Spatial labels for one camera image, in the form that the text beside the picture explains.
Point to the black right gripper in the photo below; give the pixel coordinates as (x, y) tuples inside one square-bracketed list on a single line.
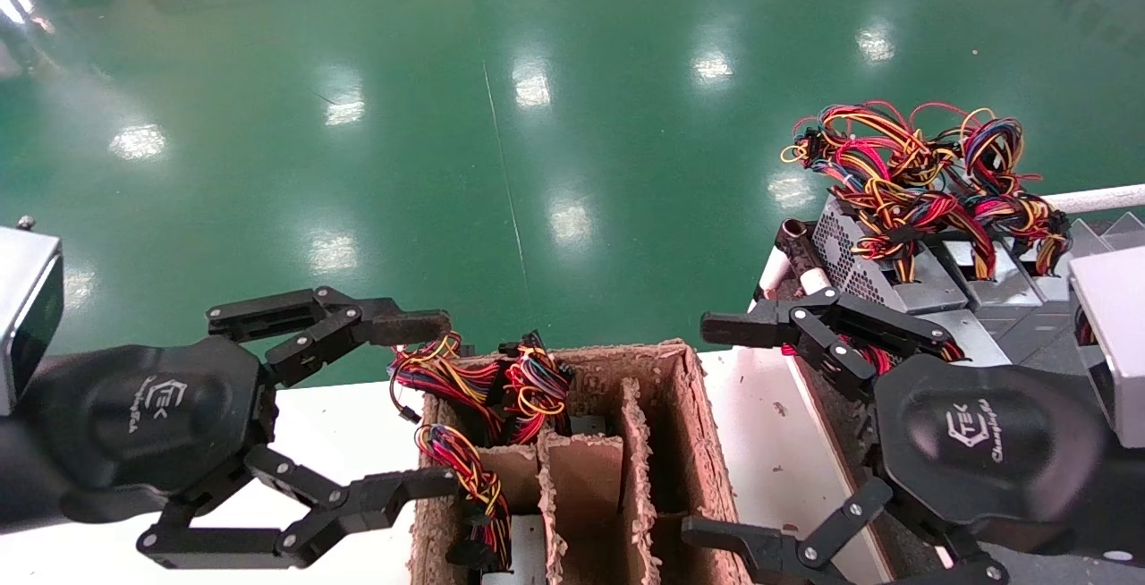
[(984, 442)]

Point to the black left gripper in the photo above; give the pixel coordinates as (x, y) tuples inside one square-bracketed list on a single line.
[(152, 415)]

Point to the grey power supply case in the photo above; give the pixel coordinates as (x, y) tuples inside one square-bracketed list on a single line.
[(1055, 263), (1011, 285), (528, 554)]

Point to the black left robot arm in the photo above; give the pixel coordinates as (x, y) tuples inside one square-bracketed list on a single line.
[(22, 487)]

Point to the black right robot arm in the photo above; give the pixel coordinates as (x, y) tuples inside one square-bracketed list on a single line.
[(1118, 504)]

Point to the brown cardboard box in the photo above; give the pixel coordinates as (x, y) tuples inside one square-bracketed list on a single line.
[(707, 478)]

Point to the long cardboard divider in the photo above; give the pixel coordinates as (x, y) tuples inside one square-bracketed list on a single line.
[(637, 478)]

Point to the short white pipe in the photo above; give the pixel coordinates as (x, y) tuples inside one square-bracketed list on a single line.
[(774, 276)]

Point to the short cardboard divider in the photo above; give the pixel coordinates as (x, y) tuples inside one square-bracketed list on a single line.
[(510, 473), (581, 478)]

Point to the long white pipe rusty end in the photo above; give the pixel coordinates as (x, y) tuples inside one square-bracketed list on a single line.
[(814, 281)]

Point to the mesh sided power supply case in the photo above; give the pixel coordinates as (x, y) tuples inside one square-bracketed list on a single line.
[(859, 272)]

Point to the clear plastic sheet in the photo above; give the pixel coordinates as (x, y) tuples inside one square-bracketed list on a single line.
[(1114, 232)]

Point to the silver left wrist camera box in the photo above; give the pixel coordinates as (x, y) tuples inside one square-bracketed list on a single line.
[(22, 299)]

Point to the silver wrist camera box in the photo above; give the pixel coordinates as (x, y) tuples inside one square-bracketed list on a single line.
[(22, 299), (1114, 343)]

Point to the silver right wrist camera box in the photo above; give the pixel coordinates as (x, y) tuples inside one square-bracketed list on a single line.
[(1114, 343)]

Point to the white pipe rail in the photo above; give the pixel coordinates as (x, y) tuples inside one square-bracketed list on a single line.
[(1100, 199)]

